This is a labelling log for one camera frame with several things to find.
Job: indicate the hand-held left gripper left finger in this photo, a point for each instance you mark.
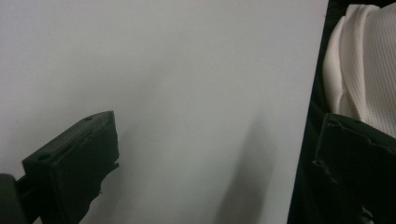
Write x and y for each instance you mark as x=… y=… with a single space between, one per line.
x=71 y=161

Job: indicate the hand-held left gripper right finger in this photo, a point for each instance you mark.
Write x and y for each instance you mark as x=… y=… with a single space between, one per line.
x=364 y=161

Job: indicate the white waffle-textured cloth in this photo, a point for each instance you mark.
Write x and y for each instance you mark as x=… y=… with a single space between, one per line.
x=367 y=68

